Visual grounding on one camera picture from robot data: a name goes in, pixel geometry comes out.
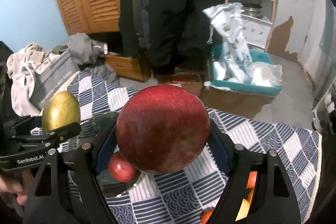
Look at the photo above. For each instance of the teal plastic bin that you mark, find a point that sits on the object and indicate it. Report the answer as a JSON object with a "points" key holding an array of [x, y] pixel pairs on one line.
{"points": [[231, 77]]}

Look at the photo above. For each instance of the white beige crumpled cloth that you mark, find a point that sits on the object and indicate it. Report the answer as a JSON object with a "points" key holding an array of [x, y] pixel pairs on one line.
{"points": [[23, 67]]}

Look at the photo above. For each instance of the person's left hand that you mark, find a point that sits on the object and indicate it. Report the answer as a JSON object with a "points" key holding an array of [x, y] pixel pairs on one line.
{"points": [[19, 187]]}

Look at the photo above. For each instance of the clear plastic bag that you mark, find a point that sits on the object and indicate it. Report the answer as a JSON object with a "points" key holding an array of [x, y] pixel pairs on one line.
{"points": [[264, 74]]}

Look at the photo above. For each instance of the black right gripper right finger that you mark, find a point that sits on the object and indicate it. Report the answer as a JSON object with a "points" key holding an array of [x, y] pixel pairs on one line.
{"points": [[258, 190]]}

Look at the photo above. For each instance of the yellow fruit on table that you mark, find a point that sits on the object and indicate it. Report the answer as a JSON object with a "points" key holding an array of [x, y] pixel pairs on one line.
{"points": [[245, 205]]}

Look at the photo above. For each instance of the dark hanging jackets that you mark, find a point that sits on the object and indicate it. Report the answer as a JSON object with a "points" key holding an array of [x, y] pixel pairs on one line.
{"points": [[169, 33]]}

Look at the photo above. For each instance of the grey fabric storage bag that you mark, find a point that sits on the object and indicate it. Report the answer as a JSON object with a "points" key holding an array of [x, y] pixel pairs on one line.
{"points": [[50, 76]]}

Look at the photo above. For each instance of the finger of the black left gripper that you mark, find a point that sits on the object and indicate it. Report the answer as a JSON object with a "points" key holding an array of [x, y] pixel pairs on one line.
{"points": [[56, 136], [22, 125]]}

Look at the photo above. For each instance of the yellow green pear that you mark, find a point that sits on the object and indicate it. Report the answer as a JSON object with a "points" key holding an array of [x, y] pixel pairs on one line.
{"points": [[62, 109]]}

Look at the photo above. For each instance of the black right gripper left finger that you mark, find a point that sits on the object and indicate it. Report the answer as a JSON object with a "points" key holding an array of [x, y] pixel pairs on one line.
{"points": [[65, 189]]}

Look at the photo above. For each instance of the dark glass scalloped plate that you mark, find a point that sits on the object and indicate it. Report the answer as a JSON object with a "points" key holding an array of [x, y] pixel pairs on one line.
{"points": [[105, 160]]}

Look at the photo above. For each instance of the orange tangerine on table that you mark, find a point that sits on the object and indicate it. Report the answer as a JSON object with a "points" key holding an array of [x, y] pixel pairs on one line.
{"points": [[252, 180], [205, 216]]}

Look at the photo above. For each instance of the wooden drawer box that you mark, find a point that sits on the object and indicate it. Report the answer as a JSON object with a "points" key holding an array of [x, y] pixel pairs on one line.
{"points": [[136, 69]]}

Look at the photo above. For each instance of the grey crumpled garment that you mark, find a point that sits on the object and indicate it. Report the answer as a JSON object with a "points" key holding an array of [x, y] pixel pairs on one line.
{"points": [[89, 55]]}

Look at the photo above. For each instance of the small red apple in plate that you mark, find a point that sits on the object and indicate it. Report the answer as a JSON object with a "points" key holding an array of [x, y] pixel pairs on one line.
{"points": [[120, 169]]}

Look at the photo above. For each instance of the brown cardboard box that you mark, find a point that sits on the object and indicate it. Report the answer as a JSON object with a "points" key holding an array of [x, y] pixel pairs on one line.
{"points": [[243, 104]]}

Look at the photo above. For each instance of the large dark red apple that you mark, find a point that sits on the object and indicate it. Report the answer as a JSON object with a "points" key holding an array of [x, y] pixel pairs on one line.
{"points": [[162, 129]]}

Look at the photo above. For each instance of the white printed plastic bag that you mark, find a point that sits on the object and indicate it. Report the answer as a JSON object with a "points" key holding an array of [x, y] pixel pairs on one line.
{"points": [[226, 20]]}

